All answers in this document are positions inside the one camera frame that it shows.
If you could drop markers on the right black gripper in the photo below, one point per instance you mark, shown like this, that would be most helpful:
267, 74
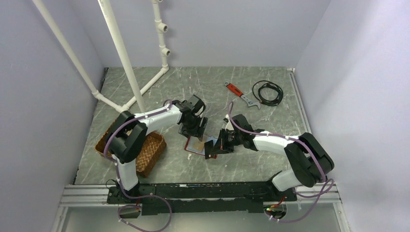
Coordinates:
221, 145

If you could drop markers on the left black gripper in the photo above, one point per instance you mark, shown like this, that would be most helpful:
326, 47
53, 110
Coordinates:
198, 131

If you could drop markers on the gold credit card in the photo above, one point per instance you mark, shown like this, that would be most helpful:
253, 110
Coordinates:
198, 147

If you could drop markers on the woven wicker basket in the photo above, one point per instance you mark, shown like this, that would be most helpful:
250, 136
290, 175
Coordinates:
153, 146

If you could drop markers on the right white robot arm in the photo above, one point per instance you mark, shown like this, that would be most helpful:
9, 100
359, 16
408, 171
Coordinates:
309, 161

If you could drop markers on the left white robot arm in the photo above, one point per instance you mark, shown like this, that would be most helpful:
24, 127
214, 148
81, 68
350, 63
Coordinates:
125, 139

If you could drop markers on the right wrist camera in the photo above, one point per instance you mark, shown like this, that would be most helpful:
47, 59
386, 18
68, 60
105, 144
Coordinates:
228, 125

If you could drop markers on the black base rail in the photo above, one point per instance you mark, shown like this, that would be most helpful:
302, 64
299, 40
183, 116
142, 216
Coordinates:
252, 197

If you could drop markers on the red handled adjustable wrench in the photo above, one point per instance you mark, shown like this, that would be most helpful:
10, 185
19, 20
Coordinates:
241, 95

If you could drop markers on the white pvc pipe frame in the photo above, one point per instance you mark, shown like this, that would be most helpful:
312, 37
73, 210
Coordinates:
109, 16

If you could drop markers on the aluminium frame rail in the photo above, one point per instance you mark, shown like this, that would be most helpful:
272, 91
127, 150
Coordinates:
96, 195

